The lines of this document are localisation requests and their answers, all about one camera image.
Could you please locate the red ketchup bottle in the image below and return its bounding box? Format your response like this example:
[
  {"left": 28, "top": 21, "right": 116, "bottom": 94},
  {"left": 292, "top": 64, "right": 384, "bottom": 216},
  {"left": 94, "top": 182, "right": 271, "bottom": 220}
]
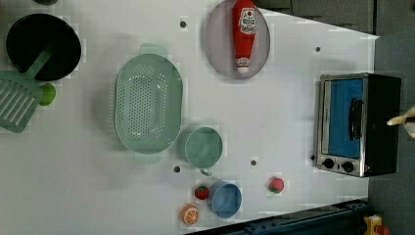
[{"left": 232, "top": 0, "right": 256, "bottom": 73}]

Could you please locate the black round pan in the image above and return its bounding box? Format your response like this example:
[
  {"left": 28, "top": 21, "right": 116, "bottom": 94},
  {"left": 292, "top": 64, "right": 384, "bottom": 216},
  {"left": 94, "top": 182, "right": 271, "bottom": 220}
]
[{"left": 6, "top": 14, "right": 81, "bottom": 81}]

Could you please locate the lilac round plate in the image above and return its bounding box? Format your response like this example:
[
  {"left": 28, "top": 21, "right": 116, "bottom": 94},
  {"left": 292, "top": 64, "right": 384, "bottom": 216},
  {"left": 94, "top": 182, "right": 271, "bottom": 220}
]
[{"left": 205, "top": 0, "right": 270, "bottom": 79}]

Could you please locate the blue cup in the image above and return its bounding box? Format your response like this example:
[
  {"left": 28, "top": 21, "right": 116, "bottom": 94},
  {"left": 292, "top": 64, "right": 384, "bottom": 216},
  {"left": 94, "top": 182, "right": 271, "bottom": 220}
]
[{"left": 207, "top": 180, "right": 242, "bottom": 218}]

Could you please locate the yellow plush banana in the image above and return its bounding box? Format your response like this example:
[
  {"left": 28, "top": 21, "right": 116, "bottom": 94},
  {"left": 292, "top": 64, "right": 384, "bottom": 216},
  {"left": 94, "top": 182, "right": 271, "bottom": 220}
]
[{"left": 387, "top": 107, "right": 415, "bottom": 138}]

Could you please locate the green perforated colander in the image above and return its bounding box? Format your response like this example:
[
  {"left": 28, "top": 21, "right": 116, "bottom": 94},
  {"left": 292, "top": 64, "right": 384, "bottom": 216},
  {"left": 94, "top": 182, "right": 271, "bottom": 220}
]
[{"left": 113, "top": 43, "right": 184, "bottom": 158}]

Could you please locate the lime green cup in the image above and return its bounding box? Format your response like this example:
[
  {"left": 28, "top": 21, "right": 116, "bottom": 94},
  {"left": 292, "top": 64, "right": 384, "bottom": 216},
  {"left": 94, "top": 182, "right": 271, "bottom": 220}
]
[{"left": 39, "top": 83, "right": 56, "bottom": 106}]

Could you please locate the black toaster oven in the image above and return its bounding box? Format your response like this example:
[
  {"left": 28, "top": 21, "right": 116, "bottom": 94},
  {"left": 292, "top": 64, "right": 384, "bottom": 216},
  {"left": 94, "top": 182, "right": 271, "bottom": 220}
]
[{"left": 315, "top": 72, "right": 401, "bottom": 177}]

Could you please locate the orange slice toy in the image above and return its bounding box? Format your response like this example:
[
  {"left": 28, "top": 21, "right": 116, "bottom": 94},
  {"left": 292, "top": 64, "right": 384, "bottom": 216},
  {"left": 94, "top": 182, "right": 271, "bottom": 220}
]
[{"left": 180, "top": 204, "right": 200, "bottom": 225}]

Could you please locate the green mug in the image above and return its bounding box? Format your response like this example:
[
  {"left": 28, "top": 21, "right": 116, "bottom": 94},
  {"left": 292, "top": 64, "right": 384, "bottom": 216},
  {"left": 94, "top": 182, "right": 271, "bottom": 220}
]
[{"left": 178, "top": 126, "right": 223, "bottom": 176}]

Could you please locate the green spatula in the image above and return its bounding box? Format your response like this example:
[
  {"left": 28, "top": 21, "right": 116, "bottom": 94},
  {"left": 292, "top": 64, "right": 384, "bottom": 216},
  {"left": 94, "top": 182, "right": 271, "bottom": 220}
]
[{"left": 0, "top": 48, "right": 52, "bottom": 133}]

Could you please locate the small red toy strawberry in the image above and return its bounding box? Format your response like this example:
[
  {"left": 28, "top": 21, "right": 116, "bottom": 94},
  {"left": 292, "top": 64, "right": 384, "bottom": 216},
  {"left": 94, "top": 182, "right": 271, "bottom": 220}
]
[{"left": 194, "top": 186, "right": 209, "bottom": 200}]

